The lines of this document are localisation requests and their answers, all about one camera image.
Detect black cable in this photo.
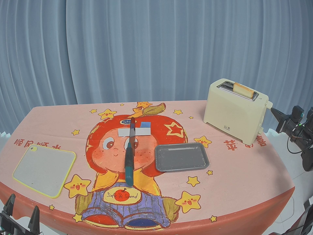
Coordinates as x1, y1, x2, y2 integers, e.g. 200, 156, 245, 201
287, 136, 305, 154

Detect blue curtain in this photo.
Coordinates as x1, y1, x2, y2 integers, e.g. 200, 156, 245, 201
0, 0, 313, 134

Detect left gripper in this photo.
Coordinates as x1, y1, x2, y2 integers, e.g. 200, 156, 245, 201
0, 194, 40, 235

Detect knife with blue-green handle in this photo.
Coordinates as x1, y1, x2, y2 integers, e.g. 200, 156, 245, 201
124, 117, 136, 187

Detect cream toaster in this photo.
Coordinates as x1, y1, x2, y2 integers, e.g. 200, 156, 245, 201
203, 78, 274, 143

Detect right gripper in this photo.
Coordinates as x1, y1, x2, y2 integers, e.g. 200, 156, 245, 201
276, 114, 295, 135

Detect white knife rest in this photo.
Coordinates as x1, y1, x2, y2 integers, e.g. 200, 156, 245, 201
118, 128, 151, 137

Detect dark grey tray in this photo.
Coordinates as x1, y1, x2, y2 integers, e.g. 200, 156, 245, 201
155, 142, 210, 173

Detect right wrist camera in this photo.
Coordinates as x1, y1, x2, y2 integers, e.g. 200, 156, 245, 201
292, 105, 305, 126

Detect slice of bread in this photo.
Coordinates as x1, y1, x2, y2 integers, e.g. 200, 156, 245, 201
233, 82, 255, 99

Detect cutting board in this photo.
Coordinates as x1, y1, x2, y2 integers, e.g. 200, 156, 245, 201
12, 144, 77, 199

